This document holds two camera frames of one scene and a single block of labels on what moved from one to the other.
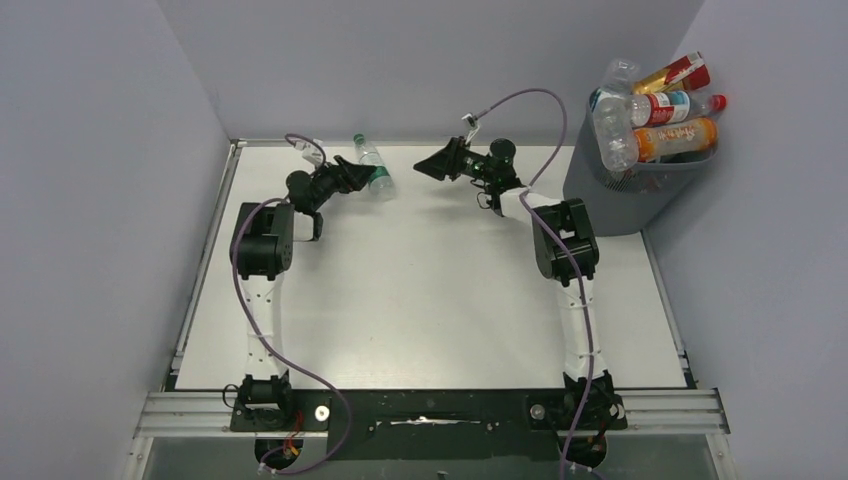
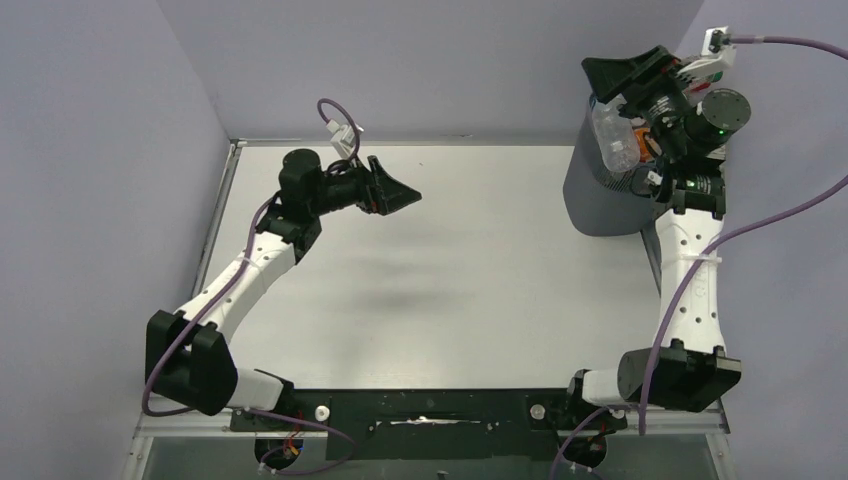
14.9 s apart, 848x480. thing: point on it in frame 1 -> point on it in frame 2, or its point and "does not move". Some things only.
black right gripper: x=446 y=162 -> x=609 y=77
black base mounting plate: x=435 y=424 does not move
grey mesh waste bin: x=626 y=202 does not move
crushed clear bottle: x=617 y=143 does not move
